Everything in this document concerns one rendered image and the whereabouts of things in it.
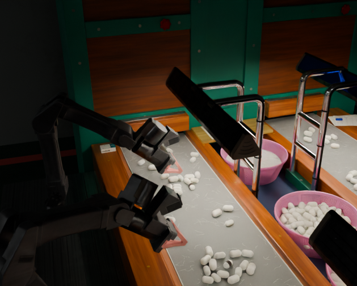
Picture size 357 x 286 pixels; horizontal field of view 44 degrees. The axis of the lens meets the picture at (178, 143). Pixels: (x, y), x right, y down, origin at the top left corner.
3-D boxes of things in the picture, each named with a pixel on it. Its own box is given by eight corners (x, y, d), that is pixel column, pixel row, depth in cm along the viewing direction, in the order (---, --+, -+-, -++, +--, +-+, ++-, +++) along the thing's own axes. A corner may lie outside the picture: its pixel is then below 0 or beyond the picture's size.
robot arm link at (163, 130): (166, 125, 148) (138, 104, 144) (168, 136, 140) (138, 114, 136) (144, 149, 151) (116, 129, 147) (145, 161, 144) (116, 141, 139)
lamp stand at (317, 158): (313, 204, 160) (330, 87, 139) (284, 176, 177) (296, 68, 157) (357, 194, 165) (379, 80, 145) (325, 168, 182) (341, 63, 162)
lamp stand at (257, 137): (210, 226, 149) (212, 102, 129) (190, 195, 166) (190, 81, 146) (260, 215, 154) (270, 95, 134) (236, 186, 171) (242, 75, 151)
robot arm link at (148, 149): (156, 139, 149) (141, 129, 145) (159, 148, 144) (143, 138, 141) (143, 154, 151) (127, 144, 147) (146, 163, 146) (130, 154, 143)
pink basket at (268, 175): (273, 197, 164) (275, 175, 160) (209, 179, 176) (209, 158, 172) (294, 165, 184) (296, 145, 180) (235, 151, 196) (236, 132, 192)
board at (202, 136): (202, 144, 184) (202, 141, 183) (190, 130, 197) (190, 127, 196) (273, 132, 193) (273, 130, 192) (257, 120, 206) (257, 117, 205)
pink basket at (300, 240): (324, 279, 126) (329, 253, 122) (255, 234, 145) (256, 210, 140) (374, 240, 141) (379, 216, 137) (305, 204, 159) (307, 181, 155)
